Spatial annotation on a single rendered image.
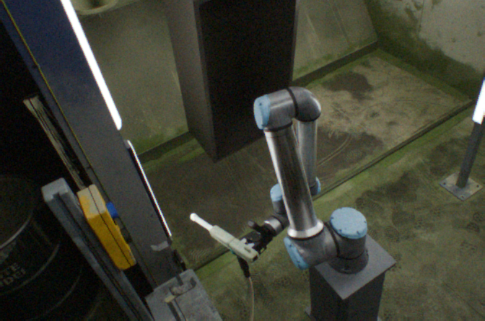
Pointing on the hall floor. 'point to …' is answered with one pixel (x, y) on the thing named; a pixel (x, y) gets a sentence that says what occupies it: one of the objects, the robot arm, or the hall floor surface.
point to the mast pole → (470, 154)
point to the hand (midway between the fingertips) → (237, 252)
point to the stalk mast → (92, 249)
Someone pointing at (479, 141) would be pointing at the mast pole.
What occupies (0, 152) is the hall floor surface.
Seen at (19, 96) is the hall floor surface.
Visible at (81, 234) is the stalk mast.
